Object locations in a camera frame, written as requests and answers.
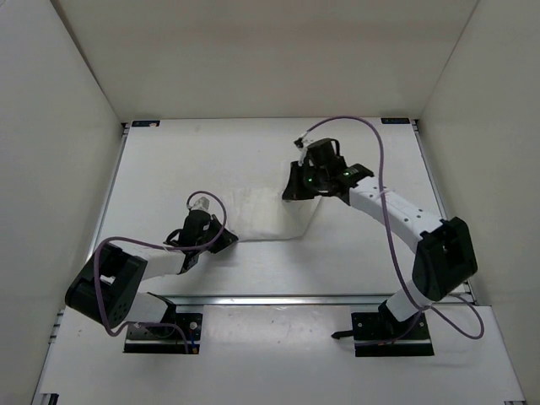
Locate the aluminium table front rail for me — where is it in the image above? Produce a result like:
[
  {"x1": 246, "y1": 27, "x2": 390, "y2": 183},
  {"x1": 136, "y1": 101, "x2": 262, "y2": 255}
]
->
[{"x1": 165, "y1": 294, "x2": 389, "y2": 306}]

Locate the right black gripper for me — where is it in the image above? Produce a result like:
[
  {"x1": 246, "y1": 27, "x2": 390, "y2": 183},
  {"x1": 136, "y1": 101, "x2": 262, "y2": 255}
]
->
[{"x1": 283, "y1": 162, "x2": 327, "y2": 203}]

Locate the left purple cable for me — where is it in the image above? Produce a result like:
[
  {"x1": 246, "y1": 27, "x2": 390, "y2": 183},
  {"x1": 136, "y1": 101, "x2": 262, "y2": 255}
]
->
[{"x1": 94, "y1": 192, "x2": 229, "y2": 354}]

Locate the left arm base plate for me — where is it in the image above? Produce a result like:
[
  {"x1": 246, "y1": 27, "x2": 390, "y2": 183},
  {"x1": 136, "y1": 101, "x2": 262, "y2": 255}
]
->
[{"x1": 123, "y1": 312, "x2": 203, "y2": 355}]

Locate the blue corner label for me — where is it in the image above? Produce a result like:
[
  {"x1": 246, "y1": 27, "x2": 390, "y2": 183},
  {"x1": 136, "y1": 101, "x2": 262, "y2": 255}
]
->
[
  {"x1": 381, "y1": 117, "x2": 410, "y2": 125},
  {"x1": 131, "y1": 120, "x2": 160, "y2": 127}
]

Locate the left blue corner label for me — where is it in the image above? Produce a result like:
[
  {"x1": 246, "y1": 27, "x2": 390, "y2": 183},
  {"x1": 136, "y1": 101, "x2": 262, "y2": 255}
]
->
[{"x1": 131, "y1": 120, "x2": 160, "y2": 127}]

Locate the white pleated skirt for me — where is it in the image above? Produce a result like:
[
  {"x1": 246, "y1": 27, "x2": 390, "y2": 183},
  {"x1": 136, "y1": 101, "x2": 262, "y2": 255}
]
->
[{"x1": 222, "y1": 187, "x2": 321, "y2": 242}]

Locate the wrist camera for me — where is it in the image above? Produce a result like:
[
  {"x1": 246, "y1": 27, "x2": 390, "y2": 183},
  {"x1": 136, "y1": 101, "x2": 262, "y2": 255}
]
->
[
  {"x1": 189, "y1": 197, "x2": 210, "y2": 212},
  {"x1": 294, "y1": 132, "x2": 313, "y2": 167}
]

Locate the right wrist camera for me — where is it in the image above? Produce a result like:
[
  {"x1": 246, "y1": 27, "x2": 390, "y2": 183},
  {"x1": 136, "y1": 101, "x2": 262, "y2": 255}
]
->
[{"x1": 294, "y1": 132, "x2": 313, "y2": 167}]

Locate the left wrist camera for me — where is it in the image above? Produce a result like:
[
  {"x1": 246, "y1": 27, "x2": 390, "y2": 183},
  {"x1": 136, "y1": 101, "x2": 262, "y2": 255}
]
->
[{"x1": 189, "y1": 197, "x2": 210, "y2": 212}]

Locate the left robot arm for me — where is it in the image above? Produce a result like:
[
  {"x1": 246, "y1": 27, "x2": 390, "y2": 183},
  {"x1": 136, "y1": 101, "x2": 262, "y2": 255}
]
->
[{"x1": 64, "y1": 208, "x2": 239, "y2": 336}]

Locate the right blue corner label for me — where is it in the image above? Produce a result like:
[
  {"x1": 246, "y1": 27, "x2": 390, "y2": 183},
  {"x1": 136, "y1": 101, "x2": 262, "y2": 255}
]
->
[{"x1": 381, "y1": 117, "x2": 410, "y2": 125}]

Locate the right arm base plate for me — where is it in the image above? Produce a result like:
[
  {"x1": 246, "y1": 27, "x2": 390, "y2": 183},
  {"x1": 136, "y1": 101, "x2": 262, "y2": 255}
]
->
[{"x1": 332, "y1": 312, "x2": 435, "y2": 358}]

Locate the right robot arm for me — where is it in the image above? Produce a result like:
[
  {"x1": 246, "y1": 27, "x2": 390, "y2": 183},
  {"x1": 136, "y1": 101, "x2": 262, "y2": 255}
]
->
[{"x1": 282, "y1": 138, "x2": 478, "y2": 338}]

